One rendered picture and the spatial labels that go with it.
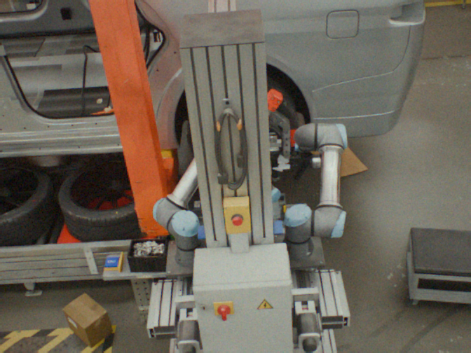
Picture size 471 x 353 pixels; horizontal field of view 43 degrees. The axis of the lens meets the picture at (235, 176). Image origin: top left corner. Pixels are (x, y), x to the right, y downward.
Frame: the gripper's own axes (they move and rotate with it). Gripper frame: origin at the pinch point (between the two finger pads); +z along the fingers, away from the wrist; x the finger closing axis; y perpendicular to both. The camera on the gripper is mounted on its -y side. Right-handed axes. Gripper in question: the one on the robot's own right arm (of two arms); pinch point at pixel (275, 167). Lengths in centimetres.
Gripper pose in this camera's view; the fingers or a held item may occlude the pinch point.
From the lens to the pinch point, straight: 322.3
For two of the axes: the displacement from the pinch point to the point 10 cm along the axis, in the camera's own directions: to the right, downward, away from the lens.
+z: -10.0, 0.7, 0.3
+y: -0.7, -8.0, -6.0
